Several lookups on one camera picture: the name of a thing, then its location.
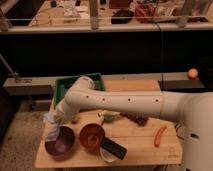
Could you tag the white cloth towel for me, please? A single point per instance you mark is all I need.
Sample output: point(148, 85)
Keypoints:
point(54, 129)

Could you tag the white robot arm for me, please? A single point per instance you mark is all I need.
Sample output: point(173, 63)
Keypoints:
point(193, 110)

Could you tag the orange-brown bowl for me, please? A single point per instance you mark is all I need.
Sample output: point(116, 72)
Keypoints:
point(91, 135)

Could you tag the white small bowl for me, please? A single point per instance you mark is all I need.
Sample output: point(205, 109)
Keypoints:
point(107, 156)

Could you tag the black bowl on shelf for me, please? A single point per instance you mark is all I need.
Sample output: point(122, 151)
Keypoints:
point(122, 16)

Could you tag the purple bowl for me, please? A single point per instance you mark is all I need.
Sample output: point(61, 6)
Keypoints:
point(63, 142)

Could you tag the white and blue toy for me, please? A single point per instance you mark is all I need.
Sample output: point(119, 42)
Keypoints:
point(108, 116)

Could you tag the green plastic bin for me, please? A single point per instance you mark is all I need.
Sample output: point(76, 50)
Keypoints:
point(63, 84)

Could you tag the dark brown toy food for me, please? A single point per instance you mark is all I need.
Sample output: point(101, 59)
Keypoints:
point(140, 121)

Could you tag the black rectangular block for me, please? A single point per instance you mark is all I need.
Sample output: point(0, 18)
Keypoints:
point(113, 148)

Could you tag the wooden board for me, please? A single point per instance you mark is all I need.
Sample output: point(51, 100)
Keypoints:
point(138, 140)

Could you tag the orange toy carrot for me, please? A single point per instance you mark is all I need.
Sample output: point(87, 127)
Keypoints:
point(158, 135)

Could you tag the orange ball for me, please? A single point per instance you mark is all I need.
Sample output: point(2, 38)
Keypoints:
point(192, 73)

